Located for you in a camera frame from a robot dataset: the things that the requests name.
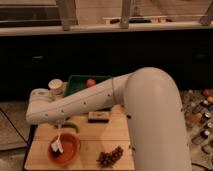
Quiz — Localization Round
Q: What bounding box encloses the red bowl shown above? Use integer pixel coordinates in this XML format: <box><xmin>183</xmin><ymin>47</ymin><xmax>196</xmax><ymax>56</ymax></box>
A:
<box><xmin>47</xmin><ymin>133</ymin><xmax>81</xmax><ymax>166</ymax></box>

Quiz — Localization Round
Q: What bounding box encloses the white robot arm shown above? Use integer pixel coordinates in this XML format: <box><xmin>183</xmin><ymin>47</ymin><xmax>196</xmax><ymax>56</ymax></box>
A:
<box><xmin>26</xmin><ymin>67</ymin><xmax>192</xmax><ymax>171</ymax></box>

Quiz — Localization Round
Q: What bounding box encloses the black wooden block brush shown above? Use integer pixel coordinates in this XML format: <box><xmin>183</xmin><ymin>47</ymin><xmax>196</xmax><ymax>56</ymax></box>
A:
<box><xmin>88</xmin><ymin>112</ymin><xmax>109</xmax><ymax>123</ymax></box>

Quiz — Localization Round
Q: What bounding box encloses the orange fruit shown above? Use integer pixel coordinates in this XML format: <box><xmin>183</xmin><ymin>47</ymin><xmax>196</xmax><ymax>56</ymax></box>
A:
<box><xmin>86</xmin><ymin>79</ymin><xmax>96</xmax><ymax>88</ymax></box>

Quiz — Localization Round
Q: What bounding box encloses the green tray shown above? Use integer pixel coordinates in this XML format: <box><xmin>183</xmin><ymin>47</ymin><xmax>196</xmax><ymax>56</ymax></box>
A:
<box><xmin>65</xmin><ymin>75</ymin><xmax>110</xmax><ymax>96</ymax></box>

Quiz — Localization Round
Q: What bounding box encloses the green pepper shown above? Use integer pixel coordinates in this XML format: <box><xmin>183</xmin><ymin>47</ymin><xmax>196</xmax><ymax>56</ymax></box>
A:
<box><xmin>61</xmin><ymin>122</ymin><xmax>79</xmax><ymax>133</ymax></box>

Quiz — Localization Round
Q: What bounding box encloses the wooden cutting board table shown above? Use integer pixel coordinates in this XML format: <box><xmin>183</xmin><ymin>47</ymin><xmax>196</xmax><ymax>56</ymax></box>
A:
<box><xmin>24</xmin><ymin>105</ymin><xmax>135</xmax><ymax>171</ymax></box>

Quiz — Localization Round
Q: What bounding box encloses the bunch of dark grapes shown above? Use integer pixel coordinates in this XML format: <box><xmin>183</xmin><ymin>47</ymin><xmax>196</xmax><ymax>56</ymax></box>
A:
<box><xmin>97</xmin><ymin>146</ymin><xmax>123</xmax><ymax>167</ymax></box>

